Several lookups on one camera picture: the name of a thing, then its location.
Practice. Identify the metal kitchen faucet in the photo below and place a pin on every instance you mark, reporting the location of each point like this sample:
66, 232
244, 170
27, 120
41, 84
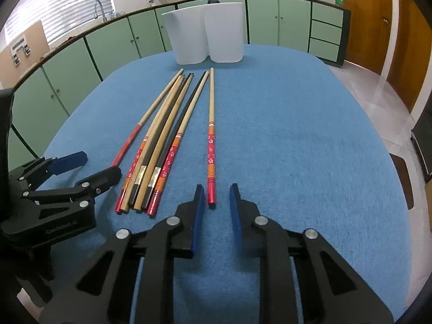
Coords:
95, 10

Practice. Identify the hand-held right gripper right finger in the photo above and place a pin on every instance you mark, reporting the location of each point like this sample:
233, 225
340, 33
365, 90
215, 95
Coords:
236, 216

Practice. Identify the dark glass-front cabinet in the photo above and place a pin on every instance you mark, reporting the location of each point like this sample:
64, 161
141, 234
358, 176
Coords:
423, 141

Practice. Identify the green kitchen counter cabinet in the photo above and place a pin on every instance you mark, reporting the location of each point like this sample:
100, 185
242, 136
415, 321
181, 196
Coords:
111, 44

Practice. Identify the green cabinet drawer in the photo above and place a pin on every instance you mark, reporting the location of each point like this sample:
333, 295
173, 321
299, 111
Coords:
325, 14
322, 50
324, 32

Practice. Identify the brown wooden door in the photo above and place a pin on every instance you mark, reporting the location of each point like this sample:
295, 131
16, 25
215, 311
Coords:
411, 57
364, 23

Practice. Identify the brown chair seat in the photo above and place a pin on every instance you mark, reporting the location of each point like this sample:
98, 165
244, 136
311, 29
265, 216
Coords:
403, 182

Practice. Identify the blue tablecloth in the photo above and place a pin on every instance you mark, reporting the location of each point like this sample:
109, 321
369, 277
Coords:
287, 141

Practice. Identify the white window blinds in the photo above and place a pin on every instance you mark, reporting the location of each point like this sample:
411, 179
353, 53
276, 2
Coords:
67, 0

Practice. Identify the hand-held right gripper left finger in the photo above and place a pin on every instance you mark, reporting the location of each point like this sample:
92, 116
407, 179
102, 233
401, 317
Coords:
199, 216

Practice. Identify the bundle of mixed chopsticks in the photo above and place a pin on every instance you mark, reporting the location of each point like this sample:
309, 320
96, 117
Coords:
133, 167

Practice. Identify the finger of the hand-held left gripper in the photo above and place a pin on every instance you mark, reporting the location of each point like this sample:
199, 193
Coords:
69, 160
99, 179

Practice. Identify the plain wooden chopstick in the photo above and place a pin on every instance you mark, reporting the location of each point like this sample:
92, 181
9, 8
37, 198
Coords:
139, 202

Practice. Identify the white double-compartment utensil holder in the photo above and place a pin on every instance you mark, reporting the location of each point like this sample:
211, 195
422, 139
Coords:
189, 33

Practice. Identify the cardboard box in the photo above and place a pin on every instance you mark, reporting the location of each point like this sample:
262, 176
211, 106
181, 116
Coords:
33, 40

